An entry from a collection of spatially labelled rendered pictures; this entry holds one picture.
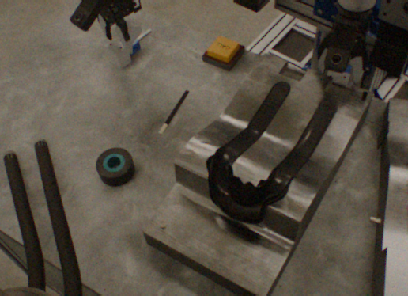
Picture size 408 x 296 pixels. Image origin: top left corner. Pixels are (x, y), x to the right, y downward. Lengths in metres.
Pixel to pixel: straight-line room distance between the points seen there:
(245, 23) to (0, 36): 1.28
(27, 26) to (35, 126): 1.64
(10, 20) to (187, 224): 2.16
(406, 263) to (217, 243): 0.33
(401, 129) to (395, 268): 0.34
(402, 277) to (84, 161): 0.69
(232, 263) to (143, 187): 0.28
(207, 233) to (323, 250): 0.23
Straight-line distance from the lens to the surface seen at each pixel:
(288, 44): 2.18
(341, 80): 1.17
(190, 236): 0.93
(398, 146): 1.07
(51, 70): 1.35
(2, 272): 2.02
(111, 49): 1.27
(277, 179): 0.93
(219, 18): 2.62
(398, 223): 0.97
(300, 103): 1.07
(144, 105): 1.20
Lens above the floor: 1.71
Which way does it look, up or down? 56 degrees down
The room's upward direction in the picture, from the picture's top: 7 degrees counter-clockwise
